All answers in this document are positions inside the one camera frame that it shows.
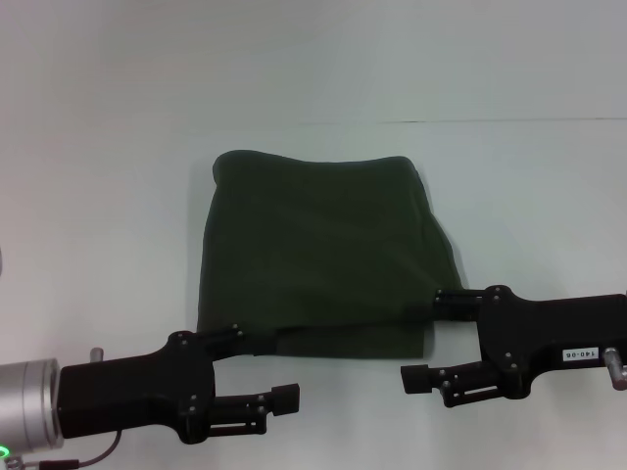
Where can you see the left robot arm silver white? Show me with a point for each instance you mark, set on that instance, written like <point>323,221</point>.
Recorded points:
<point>27,406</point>

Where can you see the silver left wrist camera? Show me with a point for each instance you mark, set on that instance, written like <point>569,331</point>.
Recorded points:
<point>1,262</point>

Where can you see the dark green FREE! t-shirt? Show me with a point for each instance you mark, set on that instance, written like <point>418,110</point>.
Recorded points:
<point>323,245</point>

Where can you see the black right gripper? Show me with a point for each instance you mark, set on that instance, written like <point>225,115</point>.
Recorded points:
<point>539,338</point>

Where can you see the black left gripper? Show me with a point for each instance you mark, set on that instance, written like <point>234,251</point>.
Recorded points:
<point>142,387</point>

